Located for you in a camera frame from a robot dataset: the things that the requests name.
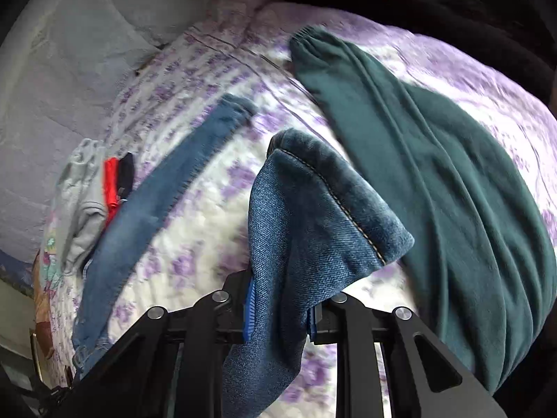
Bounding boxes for purple floral bedspread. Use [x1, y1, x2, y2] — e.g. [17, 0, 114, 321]
[32, 0, 557, 418]

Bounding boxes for red garment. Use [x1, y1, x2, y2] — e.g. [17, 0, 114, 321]
[103, 157, 121, 229]

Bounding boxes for dark cloth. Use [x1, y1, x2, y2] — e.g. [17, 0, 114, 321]
[278, 0, 557, 111]

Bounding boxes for black garment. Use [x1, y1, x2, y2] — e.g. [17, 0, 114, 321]
[117, 152, 135, 203]

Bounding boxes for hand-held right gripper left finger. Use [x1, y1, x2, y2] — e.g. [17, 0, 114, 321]
[76, 272, 256, 418]

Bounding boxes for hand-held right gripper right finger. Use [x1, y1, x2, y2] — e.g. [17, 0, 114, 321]
[308, 293, 508, 418]

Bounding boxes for grey garment with print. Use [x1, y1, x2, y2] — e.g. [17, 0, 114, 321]
[60, 138, 109, 276]

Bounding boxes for blue denim jeans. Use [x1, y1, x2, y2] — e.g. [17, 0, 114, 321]
[72, 93, 415, 418]

